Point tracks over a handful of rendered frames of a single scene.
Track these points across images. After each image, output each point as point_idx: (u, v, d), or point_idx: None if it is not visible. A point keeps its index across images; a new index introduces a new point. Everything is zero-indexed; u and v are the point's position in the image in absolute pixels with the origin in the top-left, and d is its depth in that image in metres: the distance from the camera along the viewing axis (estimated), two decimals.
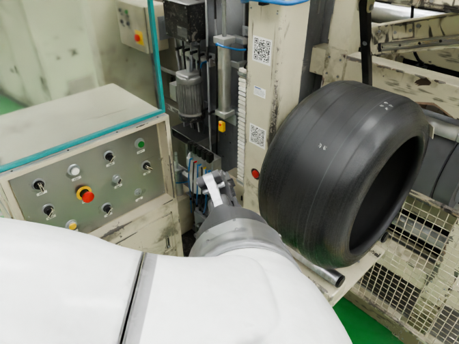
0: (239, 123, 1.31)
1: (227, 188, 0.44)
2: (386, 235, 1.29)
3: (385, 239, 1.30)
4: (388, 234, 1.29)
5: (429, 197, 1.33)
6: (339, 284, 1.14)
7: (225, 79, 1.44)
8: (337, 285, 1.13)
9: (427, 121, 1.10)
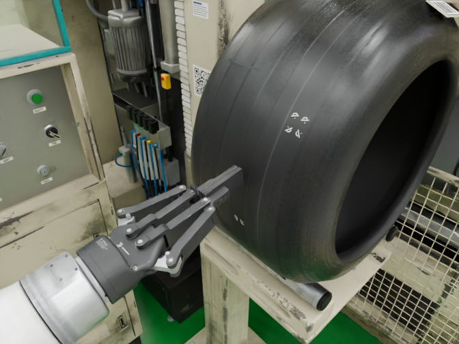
0: (181, 68, 0.90)
1: (172, 202, 0.49)
2: (390, 237, 0.88)
3: (395, 234, 0.90)
4: (392, 233, 0.88)
5: (456, 177, 0.92)
6: (326, 305, 0.75)
7: (169, 14, 1.04)
8: (321, 310, 0.75)
9: (433, 5, 0.52)
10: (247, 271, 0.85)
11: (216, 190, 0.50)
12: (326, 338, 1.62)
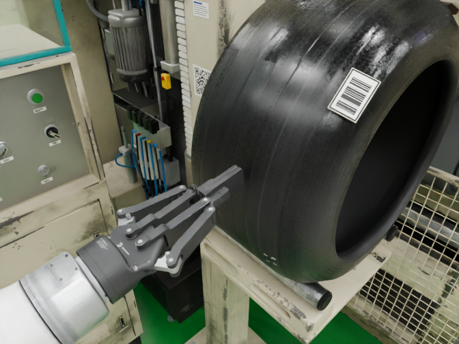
0: (181, 68, 0.91)
1: (172, 202, 0.49)
2: (390, 241, 0.90)
3: (395, 231, 0.89)
4: (390, 239, 0.89)
5: (456, 176, 0.92)
6: (329, 299, 0.74)
7: (169, 14, 1.04)
8: (329, 300, 0.76)
9: (336, 112, 0.46)
10: (247, 271, 0.85)
11: (216, 190, 0.50)
12: (326, 338, 1.62)
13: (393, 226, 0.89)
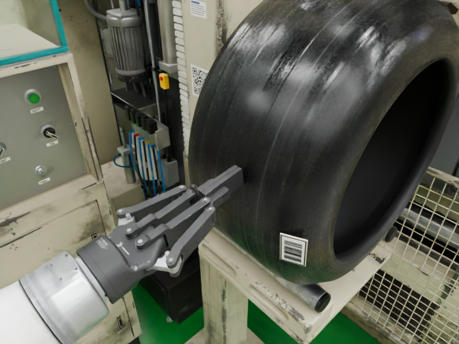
0: (179, 68, 0.90)
1: (172, 202, 0.49)
2: (393, 237, 0.90)
3: (393, 233, 0.88)
4: (391, 239, 0.90)
5: (455, 177, 0.92)
6: (326, 300, 0.73)
7: (167, 14, 1.03)
8: (330, 295, 0.74)
9: (288, 261, 0.56)
10: (246, 272, 0.84)
11: (216, 190, 0.50)
12: (326, 339, 1.62)
13: (387, 233, 0.88)
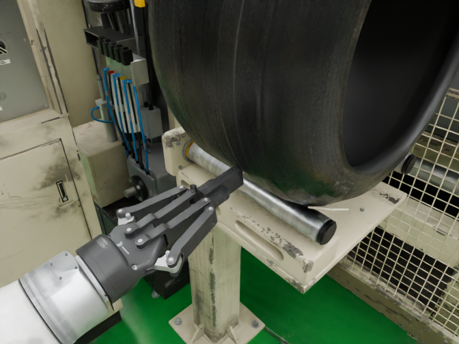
0: None
1: (172, 202, 0.49)
2: (415, 160, 0.74)
3: (409, 166, 0.73)
4: (413, 165, 0.74)
5: None
6: (328, 232, 0.57)
7: None
8: (329, 224, 0.57)
9: (332, 207, 0.59)
10: (231, 205, 0.69)
11: (216, 190, 0.50)
12: (328, 315, 1.46)
13: (401, 170, 0.73)
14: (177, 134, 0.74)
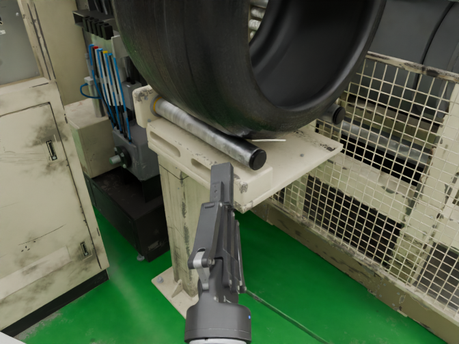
0: None
1: None
2: (339, 123, 0.88)
3: (341, 112, 0.87)
4: (337, 122, 0.88)
5: (406, 60, 0.90)
6: (263, 157, 0.72)
7: None
8: (266, 155, 0.73)
9: None
10: (188, 147, 0.83)
11: (213, 195, 0.50)
12: (296, 275, 1.60)
13: (337, 108, 0.86)
14: (145, 90, 0.88)
